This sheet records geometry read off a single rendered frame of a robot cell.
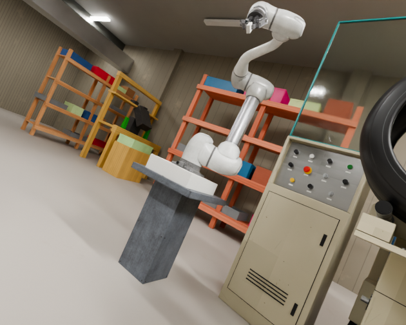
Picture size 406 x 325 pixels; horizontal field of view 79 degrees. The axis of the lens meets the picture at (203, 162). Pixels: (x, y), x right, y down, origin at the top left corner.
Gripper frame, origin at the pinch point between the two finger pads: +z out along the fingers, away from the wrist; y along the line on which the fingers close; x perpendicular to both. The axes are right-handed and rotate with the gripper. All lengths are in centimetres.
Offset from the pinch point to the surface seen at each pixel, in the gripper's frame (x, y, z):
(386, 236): 48, 49, 59
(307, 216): 109, 36, 3
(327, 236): 112, 47, 14
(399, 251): 49, 52, 63
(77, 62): 104, -433, -339
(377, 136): 29, 46, 34
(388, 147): 30, 49, 39
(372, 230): 48, 46, 57
